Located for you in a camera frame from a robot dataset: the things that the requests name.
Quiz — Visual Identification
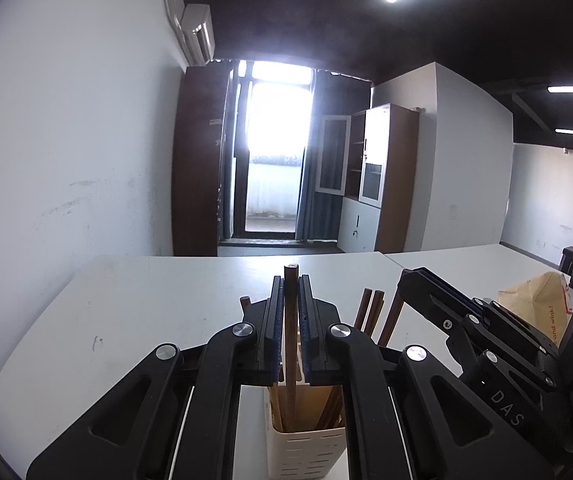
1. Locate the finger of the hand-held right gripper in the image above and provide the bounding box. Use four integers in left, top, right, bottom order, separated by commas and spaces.
397, 267, 562, 393
443, 332, 543, 402

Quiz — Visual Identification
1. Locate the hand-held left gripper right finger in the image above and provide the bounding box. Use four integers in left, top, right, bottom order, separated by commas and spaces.
298, 274, 557, 480

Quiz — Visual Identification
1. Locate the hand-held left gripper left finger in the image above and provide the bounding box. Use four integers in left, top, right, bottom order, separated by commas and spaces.
26, 275, 285, 480

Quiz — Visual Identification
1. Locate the cream plastic utensil holder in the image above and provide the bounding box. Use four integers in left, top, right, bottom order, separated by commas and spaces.
265, 379, 348, 480

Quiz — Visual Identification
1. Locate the brown paper bag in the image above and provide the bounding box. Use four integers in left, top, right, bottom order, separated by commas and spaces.
497, 271, 573, 356

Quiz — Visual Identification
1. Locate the grey curtain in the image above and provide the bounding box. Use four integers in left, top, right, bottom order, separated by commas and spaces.
295, 69, 343, 242

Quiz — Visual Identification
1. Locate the glass door cabinet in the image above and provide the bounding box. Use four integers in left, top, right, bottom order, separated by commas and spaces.
315, 104, 420, 254

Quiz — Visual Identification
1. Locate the brown wooden wardrobe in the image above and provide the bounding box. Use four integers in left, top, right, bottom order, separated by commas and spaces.
172, 64, 234, 257

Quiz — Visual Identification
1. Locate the balcony door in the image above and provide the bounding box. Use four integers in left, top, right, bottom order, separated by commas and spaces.
231, 59, 313, 235

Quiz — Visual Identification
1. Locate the white air conditioner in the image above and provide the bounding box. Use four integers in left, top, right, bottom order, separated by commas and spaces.
180, 3, 216, 67

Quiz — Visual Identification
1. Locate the white wall duct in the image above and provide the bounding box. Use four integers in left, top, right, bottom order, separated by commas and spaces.
160, 0, 190, 61

